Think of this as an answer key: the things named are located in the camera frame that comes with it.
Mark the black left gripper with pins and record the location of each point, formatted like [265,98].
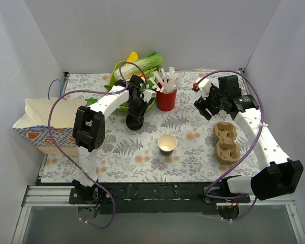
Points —
[138,106]

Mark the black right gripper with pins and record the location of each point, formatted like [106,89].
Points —
[208,107]

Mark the black paper coffee cup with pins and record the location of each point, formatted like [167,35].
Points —
[167,143]

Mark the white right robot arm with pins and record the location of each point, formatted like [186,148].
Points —
[279,175]

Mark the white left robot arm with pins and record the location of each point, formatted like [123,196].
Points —
[89,126]

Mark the patterned paper takeout bag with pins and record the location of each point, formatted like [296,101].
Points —
[36,126]

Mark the green vegetable basket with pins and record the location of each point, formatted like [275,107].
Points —
[113,81]

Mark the stack of black lids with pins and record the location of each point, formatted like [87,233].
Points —
[134,123]

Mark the red straw holder cup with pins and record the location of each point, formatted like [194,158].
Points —
[166,102]

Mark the white wrapped straw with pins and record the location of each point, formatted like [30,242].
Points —
[166,82]

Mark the toy napa cabbage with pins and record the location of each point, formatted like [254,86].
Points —
[144,65]

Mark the brown cardboard cup carrier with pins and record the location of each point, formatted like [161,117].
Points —
[226,149]

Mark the toy yellow corn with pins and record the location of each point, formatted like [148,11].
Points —
[133,57]

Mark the floral table mat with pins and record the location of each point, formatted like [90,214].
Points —
[134,156]

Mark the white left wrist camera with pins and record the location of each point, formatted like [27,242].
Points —
[148,94]

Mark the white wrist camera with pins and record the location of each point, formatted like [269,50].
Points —
[148,94]
[203,87]

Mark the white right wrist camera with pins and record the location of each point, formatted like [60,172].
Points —
[203,87]

